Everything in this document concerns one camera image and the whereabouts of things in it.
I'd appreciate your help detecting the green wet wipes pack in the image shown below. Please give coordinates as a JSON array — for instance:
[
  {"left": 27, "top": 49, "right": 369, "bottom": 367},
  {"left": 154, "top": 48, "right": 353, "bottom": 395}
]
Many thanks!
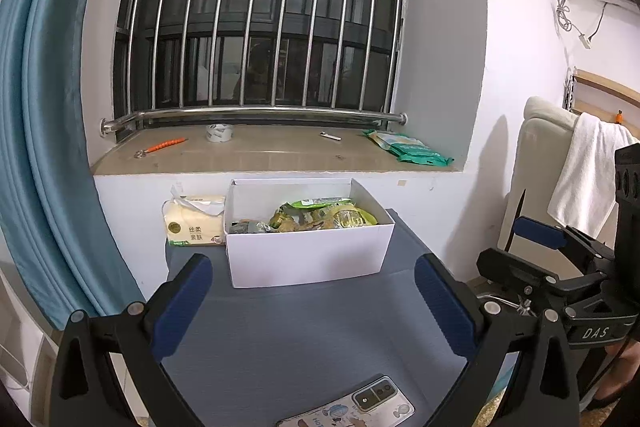
[{"left": 363, "top": 129, "right": 455, "bottom": 168}]

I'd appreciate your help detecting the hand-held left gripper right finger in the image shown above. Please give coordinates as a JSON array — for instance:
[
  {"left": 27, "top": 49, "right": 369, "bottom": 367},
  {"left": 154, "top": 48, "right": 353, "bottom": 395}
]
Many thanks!
[{"left": 414, "top": 252, "right": 583, "bottom": 427}]

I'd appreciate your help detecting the pile of mixed snacks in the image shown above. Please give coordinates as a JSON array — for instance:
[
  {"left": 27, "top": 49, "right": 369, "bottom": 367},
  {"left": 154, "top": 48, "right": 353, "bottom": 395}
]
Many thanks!
[{"left": 227, "top": 198, "right": 381, "bottom": 234}]

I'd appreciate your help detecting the white power cable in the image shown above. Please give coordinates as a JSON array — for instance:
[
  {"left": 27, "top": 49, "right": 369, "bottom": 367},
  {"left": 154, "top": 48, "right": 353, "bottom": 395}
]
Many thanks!
[{"left": 542, "top": 0, "right": 608, "bottom": 50}]

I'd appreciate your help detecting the white towel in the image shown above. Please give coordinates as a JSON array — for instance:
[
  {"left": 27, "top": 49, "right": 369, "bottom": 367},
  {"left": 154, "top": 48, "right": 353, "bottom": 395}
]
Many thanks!
[{"left": 547, "top": 111, "right": 640, "bottom": 238}]

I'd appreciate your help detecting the clear tape roll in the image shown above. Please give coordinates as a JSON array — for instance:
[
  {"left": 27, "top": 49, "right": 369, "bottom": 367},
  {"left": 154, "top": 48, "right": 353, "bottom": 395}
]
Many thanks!
[{"left": 206, "top": 124, "right": 235, "bottom": 144}]

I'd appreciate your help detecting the smartphone with printed case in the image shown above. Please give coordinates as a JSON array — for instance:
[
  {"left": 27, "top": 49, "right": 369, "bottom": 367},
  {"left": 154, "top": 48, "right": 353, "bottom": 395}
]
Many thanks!
[{"left": 276, "top": 374, "right": 416, "bottom": 427}]

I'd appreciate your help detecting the steel window guard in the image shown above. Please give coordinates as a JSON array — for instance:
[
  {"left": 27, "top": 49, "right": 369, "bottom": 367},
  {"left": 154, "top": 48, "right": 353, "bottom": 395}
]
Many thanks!
[{"left": 100, "top": 0, "right": 423, "bottom": 138}]

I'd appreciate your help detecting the white shelf unit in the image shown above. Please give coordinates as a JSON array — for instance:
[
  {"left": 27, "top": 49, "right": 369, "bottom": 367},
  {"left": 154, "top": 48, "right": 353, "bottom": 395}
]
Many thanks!
[{"left": 0, "top": 267, "right": 61, "bottom": 427}]

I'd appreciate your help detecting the person's leg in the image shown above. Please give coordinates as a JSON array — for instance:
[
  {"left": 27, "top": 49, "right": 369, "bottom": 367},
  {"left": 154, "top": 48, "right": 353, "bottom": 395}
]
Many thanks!
[{"left": 582, "top": 339, "right": 640, "bottom": 413}]

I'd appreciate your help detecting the beige office chair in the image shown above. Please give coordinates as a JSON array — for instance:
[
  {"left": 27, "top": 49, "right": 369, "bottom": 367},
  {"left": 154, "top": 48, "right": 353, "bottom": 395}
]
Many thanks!
[{"left": 497, "top": 96, "right": 588, "bottom": 258}]

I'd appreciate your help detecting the orange beaded tool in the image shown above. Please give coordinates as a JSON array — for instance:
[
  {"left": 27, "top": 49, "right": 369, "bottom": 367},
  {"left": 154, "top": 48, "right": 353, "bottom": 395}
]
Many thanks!
[{"left": 134, "top": 137, "right": 188, "bottom": 159}]

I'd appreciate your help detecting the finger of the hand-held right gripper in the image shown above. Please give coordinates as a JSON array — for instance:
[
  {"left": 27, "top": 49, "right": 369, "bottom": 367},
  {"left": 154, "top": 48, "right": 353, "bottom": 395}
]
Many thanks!
[
  {"left": 475, "top": 247, "right": 611, "bottom": 315},
  {"left": 512, "top": 216, "right": 618, "bottom": 273}
]

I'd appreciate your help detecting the dark glass window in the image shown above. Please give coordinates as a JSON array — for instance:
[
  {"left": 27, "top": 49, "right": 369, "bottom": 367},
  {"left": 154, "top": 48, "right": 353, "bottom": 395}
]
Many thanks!
[{"left": 114, "top": 0, "right": 407, "bottom": 130}]

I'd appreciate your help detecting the blue curtain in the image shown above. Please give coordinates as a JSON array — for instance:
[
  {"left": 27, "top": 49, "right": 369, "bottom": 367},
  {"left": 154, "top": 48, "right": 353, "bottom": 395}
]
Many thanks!
[{"left": 0, "top": 0, "right": 146, "bottom": 323}]

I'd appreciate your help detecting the white cardboard box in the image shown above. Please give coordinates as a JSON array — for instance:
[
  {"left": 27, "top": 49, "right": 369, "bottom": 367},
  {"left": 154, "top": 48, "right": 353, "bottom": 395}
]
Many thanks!
[{"left": 223, "top": 177, "right": 396, "bottom": 289}]

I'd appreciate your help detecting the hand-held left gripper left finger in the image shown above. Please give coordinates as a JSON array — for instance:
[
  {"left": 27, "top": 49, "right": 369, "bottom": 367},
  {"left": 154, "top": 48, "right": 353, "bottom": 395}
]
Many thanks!
[{"left": 48, "top": 253, "right": 214, "bottom": 427}]

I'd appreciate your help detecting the beige tissue pack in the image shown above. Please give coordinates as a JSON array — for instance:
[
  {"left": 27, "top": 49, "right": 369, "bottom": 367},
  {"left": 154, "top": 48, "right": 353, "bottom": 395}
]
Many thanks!
[{"left": 162, "top": 186, "right": 227, "bottom": 247}]

